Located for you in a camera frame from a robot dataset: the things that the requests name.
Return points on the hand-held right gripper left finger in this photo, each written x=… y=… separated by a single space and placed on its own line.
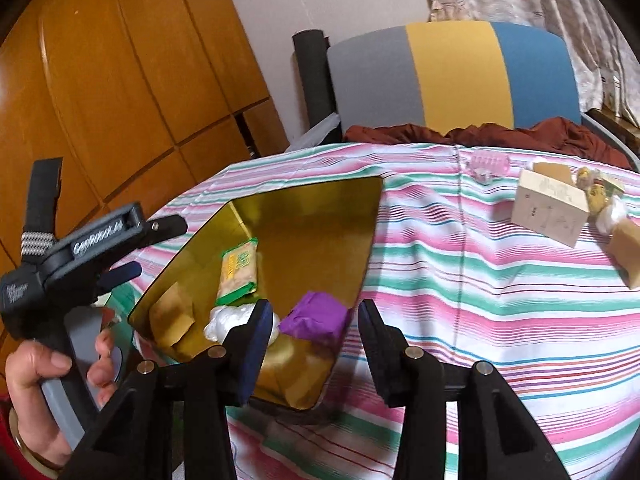
x=256 y=345

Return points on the grey yellow blue chair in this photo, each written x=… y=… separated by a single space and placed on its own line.
x=450 y=75

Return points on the yellow snack packet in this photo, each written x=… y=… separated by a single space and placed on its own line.
x=599 y=200
x=588 y=177

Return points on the striped pink green tablecloth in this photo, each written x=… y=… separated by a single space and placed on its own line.
x=475 y=310

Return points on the cream carton with scribbles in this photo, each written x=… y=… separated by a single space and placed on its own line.
x=547 y=212

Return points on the white carton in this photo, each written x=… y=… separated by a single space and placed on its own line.
x=612 y=91

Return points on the person's left hand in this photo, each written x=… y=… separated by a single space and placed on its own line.
x=30 y=390

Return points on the wooden wardrobe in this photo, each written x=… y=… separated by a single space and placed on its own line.
x=125 y=85

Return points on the rust brown cloth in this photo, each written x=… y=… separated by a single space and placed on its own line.
x=560 y=135

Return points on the gold mirrored tray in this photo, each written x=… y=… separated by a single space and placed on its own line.
x=310 y=235

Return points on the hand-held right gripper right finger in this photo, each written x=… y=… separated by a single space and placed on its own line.
x=369 y=340

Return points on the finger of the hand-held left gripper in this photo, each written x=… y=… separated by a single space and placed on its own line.
x=122 y=276
x=167 y=230

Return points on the person's left forearm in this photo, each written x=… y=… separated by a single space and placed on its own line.
x=9 y=440

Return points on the green biscuit packet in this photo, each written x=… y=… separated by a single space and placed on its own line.
x=239 y=272

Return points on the wooden side table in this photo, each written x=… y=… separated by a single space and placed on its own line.
x=617 y=125

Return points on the purple packet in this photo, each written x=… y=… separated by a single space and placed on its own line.
x=315 y=317

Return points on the black foam cylinder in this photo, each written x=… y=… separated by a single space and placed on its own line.
x=311 y=75

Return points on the crinkled white plastic bag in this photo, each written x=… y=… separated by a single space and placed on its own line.
x=225 y=320

